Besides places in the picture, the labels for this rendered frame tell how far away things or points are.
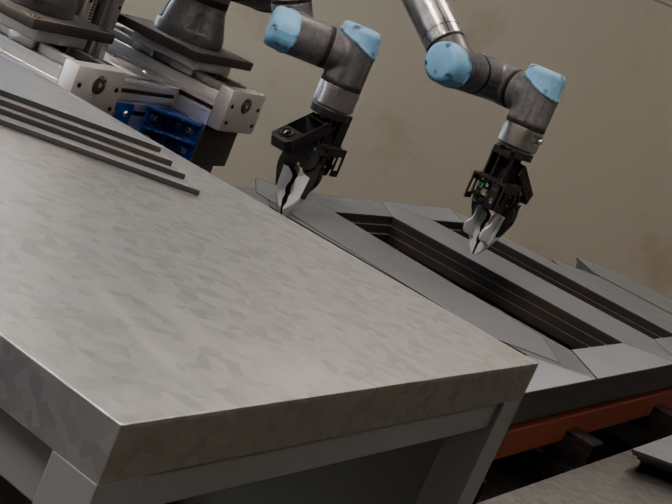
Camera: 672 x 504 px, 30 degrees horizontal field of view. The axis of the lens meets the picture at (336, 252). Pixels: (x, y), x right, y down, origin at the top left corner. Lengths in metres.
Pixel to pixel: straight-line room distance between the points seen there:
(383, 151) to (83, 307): 4.30
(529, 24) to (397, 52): 0.56
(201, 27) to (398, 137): 2.54
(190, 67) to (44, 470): 1.92
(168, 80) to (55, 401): 1.94
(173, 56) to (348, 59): 0.58
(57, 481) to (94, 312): 0.16
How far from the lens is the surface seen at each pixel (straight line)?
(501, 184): 2.28
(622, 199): 4.82
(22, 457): 0.79
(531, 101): 2.28
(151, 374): 0.81
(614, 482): 2.04
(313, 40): 2.18
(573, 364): 2.11
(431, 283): 2.21
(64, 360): 0.79
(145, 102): 2.58
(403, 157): 5.11
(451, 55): 2.21
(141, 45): 2.72
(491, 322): 2.13
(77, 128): 1.34
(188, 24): 2.66
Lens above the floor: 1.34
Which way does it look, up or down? 13 degrees down
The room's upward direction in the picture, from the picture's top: 23 degrees clockwise
